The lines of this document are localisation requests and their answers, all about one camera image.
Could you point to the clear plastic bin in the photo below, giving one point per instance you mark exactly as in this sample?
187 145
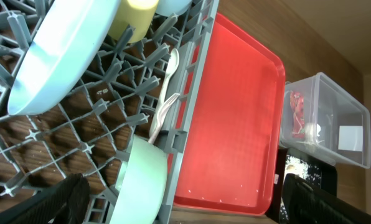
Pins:
344 121

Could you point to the spilled rice and peanut shells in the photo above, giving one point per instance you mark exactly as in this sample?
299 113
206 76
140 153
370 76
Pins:
301 168

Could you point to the yellow plastic cup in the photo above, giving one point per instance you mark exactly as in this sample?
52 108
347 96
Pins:
136 13

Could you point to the green bowl with rice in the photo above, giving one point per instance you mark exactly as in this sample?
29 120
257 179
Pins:
142 189

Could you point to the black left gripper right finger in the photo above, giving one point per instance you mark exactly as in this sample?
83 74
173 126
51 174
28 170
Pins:
306 203

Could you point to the grey dishwasher rack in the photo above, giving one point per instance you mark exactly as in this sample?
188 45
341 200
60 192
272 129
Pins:
92 129

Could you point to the white napkin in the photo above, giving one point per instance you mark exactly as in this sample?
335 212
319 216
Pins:
311 133

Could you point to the pale blue bowl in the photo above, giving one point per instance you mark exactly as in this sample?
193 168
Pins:
168 7

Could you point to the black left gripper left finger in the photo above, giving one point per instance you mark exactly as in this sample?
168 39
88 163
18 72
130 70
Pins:
65 202

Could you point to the red snack wrapper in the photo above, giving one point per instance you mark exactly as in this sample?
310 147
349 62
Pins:
297 106

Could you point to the red plastic tray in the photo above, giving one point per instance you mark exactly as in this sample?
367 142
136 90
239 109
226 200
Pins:
230 157

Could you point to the light blue plate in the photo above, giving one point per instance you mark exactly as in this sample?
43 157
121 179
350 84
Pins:
63 47

